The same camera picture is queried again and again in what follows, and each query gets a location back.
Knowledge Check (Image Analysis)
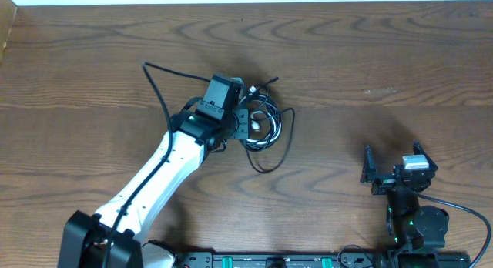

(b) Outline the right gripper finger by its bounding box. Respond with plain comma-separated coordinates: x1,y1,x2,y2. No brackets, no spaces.
360,146,376,183
413,140,438,172

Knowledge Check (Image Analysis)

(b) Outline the white cable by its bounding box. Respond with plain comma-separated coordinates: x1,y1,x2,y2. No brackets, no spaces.
246,85,279,145

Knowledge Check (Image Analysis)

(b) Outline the thin black cable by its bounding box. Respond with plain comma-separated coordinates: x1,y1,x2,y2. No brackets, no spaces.
244,107,296,174

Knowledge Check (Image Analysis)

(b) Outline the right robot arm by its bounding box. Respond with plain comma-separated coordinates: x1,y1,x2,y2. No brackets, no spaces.
361,141,449,268

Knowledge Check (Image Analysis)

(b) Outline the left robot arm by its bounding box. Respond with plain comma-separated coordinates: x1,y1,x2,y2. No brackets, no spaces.
58,100,250,267

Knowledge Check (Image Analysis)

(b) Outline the cardboard panel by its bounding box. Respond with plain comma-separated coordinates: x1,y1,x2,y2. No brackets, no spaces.
0,0,18,59

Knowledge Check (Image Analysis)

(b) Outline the right camera cable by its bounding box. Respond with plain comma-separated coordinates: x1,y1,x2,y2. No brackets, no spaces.
404,185,492,268

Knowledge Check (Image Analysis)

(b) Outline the camera cable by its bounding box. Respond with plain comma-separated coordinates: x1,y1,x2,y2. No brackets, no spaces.
404,185,492,268
99,61,212,268

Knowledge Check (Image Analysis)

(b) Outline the left camera cable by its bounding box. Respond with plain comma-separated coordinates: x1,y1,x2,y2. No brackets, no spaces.
99,61,212,268

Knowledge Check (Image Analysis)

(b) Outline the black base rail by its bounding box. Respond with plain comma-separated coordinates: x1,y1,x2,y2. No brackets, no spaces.
173,251,471,268

